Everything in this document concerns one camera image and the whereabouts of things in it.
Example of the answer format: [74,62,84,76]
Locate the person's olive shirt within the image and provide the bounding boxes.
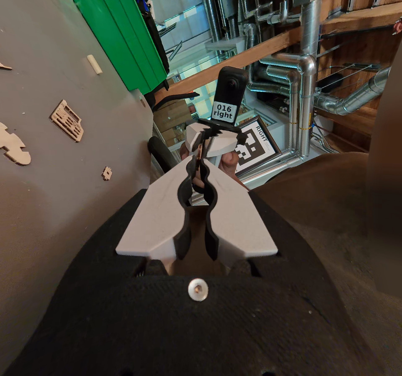
[248,151,402,376]

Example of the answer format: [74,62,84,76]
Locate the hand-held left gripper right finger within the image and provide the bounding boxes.
[200,157,279,274]

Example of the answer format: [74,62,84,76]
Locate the silver ribbed duct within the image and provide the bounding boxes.
[314,66,391,116]

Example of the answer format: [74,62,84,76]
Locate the framed black-white marker sign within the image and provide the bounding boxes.
[234,115,282,177]

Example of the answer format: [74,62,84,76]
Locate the silver vertical duct pipe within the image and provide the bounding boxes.
[295,0,322,157]

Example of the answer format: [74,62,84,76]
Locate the person's right hand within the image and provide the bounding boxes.
[180,143,242,192]

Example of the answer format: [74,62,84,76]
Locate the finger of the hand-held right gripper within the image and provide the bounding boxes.
[206,131,247,158]
[185,123,208,156]

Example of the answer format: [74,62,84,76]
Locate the white foam cylinder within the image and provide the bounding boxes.
[87,55,103,75]

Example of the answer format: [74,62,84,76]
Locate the cardboard box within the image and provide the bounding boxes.
[153,99,193,145]

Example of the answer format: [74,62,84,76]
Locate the wooden offcut with slot grid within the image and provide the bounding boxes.
[49,99,85,143]

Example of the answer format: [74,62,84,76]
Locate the wooden beam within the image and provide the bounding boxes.
[154,25,303,101]

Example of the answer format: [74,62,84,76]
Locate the green plastic bin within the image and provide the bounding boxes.
[58,0,170,95]

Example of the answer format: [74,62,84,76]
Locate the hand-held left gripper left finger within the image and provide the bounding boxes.
[115,155,198,268]

